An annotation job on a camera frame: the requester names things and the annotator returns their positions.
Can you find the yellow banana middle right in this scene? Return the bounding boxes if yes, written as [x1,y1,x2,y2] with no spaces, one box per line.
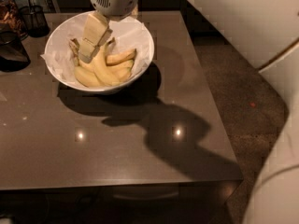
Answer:
[108,60,134,82]

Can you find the white paper bowl liner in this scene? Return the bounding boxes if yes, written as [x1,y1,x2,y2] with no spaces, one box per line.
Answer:
[42,12,154,93]

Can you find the yellow banana lower left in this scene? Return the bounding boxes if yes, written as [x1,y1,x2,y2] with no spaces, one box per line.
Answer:
[74,66,100,87]

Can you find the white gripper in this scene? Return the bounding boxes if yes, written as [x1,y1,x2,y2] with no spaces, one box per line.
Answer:
[78,0,138,63]

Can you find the glass jar with snacks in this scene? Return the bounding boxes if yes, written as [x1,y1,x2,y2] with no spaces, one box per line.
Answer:
[0,0,27,39]

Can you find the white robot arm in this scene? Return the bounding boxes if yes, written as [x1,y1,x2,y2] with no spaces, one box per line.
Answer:
[139,0,299,224]

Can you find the large yellow front banana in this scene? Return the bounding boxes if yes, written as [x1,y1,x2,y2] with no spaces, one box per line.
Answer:
[92,39,121,86]

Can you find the white bowl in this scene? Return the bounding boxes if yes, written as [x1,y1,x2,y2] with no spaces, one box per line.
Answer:
[42,12,154,94]

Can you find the dark glass pot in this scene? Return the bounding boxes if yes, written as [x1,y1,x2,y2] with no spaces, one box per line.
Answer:
[0,31,31,72]

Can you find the black mesh pen cup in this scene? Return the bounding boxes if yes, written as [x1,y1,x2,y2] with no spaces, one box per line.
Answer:
[20,6,50,37]

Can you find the green-stemmed yellow banana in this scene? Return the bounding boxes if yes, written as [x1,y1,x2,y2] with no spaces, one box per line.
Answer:
[68,38,93,72]

